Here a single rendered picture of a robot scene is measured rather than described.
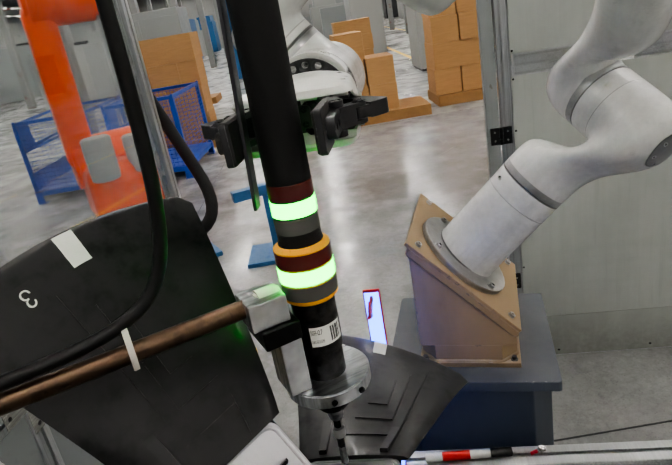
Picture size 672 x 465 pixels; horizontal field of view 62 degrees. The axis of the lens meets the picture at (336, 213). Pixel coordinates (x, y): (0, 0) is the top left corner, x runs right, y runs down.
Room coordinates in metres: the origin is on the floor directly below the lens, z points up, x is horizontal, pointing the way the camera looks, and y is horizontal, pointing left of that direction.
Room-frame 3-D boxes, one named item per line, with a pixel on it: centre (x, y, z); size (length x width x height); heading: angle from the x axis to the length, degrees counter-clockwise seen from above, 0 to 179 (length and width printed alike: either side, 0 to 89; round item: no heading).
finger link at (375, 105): (0.46, -0.02, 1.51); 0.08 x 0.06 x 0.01; 61
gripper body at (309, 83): (0.50, 0.01, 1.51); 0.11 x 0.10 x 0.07; 170
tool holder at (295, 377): (0.39, 0.04, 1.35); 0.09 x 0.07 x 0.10; 115
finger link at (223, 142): (0.42, 0.07, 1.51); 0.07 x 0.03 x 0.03; 170
